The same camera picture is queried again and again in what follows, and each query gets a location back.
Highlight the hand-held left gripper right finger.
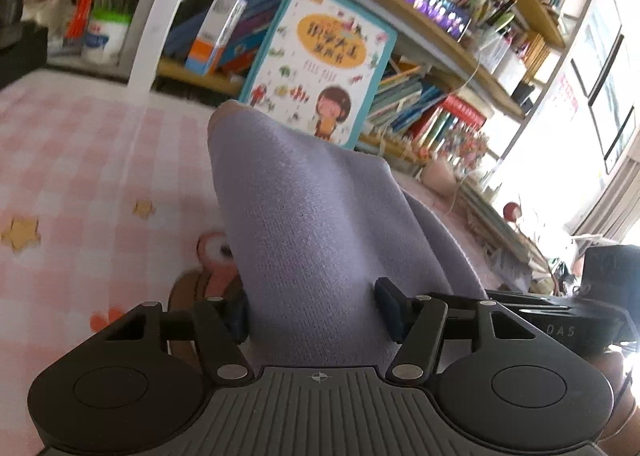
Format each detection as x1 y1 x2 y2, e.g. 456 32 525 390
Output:
375 277 538 382

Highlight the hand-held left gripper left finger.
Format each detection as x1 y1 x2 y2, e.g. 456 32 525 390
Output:
102 292 251 385

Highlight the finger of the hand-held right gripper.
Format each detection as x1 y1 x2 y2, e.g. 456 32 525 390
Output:
484 289 577 311

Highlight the purple sweater with orange embroidery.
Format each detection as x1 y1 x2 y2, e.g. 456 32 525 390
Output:
207 100 490 370

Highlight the person's right hand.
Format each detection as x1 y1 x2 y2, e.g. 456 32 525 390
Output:
587 350 640 444

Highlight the row of colourful books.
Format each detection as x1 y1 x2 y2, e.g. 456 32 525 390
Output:
360 58 493 167

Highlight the pink checked tablecloth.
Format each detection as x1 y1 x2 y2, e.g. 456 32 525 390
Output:
0 68 533 456

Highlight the children's picture book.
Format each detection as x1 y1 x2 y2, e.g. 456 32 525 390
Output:
237 0 399 151

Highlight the stack of blue books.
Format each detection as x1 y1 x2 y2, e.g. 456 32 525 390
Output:
162 0 281 76

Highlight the orange and white carton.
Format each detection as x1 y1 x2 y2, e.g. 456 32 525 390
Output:
185 0 247 76

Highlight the dark photo card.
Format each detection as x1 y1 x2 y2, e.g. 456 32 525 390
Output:
404 0 472 40

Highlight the white wooden bookshelf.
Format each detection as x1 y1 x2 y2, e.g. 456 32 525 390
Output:
125 0 601 177

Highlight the white tin pen holder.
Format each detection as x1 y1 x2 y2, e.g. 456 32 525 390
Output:
81 10 132 67

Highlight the framed wall picture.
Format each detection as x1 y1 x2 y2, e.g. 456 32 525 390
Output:
587 33 640 175

